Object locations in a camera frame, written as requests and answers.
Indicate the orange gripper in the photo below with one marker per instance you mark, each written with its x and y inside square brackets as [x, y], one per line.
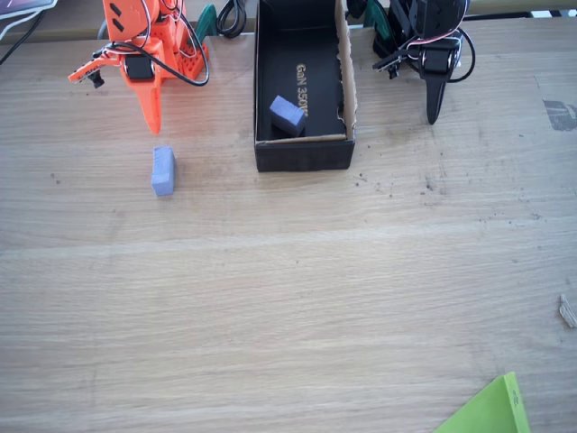
[145, 91]

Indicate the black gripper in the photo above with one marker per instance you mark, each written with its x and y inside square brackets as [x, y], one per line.
[436, 87]

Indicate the purple foam block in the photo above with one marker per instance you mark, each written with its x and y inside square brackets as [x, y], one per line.
[162, 173]
[286, 115]

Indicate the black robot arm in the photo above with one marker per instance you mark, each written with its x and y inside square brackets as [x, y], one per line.
[405, 18]

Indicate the black cardboard box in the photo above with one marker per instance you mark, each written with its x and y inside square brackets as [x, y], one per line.
[302, 155]

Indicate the green table clamp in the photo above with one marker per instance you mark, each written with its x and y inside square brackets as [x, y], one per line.
[207, 22]
[376, 18]

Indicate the white-edged dark flat device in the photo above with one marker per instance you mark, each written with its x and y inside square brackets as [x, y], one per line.
[18, 4]

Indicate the green paper sheet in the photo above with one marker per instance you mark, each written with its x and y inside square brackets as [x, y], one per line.
[496, 410]

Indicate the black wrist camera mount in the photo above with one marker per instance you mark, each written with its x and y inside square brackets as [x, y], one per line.
[385, 63]

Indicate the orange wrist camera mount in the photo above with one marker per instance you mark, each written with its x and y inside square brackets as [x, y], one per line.
[83, 72]

